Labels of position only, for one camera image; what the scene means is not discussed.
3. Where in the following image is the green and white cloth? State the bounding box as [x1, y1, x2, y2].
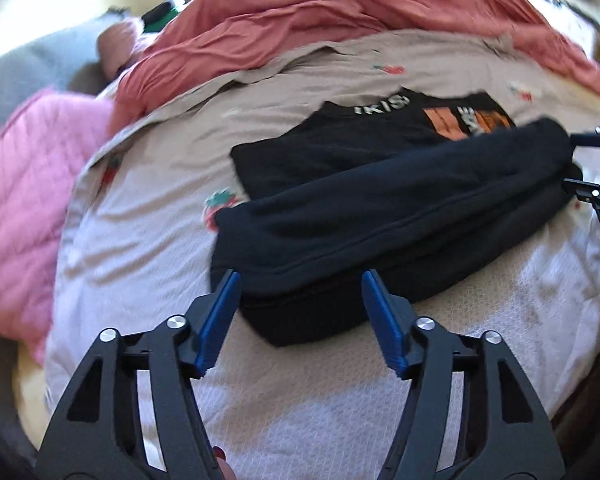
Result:
[142, 0, 186, 31]

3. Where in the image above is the pink plush toy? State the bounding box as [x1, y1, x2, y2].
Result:
[97, 17, 153, 78]

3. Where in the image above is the black sweatshirt with orange print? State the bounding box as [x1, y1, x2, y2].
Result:
[210, 87, 573, 348]

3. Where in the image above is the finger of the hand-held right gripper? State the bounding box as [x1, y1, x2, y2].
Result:
[562, 176, 600, 233]
[569, 115, 600, 153]

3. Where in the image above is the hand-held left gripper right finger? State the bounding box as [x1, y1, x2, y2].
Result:
[361, 269, 567, 480]

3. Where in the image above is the beige strawberry print sheet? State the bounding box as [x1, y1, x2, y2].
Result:
[42, 27, 600, 411]

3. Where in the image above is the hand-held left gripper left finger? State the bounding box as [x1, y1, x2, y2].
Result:
[34, 269, 242, 480]

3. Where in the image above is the pink quilted blanket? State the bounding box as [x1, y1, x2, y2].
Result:
[0, 87, 126, 366]

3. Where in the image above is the salmon pink duvet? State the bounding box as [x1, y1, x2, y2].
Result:
[112, 0, 600, 133]

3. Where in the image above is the white rabbit print blanket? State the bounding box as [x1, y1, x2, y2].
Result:
[135, 180, 600, 480]

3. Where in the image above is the grey quilted cover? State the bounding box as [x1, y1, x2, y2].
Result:
[0, 10, 131, 151]

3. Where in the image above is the person's left hand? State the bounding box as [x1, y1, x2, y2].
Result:
[212, 444, 237, 480]

